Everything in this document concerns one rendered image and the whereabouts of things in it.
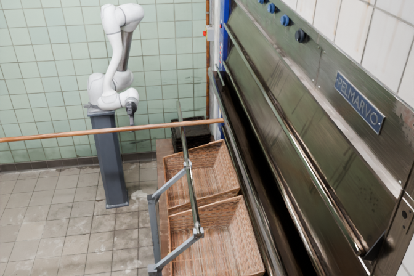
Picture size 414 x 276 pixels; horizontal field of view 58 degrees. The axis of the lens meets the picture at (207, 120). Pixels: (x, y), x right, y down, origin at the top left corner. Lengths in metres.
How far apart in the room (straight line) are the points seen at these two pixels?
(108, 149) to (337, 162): 2.32
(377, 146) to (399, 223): 0.18
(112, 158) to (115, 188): 0.33
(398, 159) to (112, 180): 2.75
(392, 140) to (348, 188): 0.23
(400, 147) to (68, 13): 2.93
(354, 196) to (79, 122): 3.13
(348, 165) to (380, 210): 0.17
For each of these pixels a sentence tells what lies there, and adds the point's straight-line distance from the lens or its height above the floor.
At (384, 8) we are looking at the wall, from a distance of 0.91.
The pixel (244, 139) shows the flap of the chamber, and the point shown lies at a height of 1.40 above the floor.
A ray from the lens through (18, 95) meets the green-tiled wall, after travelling 3.83.
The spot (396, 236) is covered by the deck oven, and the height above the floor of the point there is 1.82.
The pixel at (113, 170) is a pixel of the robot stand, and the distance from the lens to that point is 3.30.
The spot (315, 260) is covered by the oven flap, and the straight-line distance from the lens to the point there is 1.30.
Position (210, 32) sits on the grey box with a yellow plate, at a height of 1.48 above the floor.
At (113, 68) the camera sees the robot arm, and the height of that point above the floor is 1.42.
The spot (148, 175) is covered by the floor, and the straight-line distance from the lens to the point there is 3.86.
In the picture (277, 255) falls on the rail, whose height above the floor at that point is 1.43.
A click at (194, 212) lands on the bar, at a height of 1.17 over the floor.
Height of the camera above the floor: 2.47
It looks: 32 degrees down
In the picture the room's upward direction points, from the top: straight up
